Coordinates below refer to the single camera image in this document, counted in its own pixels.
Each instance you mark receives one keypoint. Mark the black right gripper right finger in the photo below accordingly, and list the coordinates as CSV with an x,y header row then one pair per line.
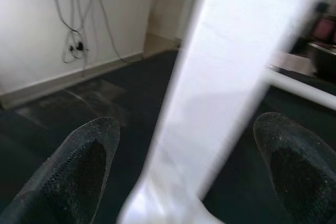
x,y
296,176

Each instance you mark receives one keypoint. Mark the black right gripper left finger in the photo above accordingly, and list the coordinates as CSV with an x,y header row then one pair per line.
x,y
71,176

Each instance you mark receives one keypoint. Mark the white plastic table leg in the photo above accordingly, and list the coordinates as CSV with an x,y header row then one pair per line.
x,y
223,77

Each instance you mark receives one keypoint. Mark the white lace covered stand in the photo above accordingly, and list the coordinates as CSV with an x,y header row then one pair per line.
x,y
291,62

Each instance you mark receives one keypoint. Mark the pink container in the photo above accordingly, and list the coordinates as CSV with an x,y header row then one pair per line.
x,y
325,28

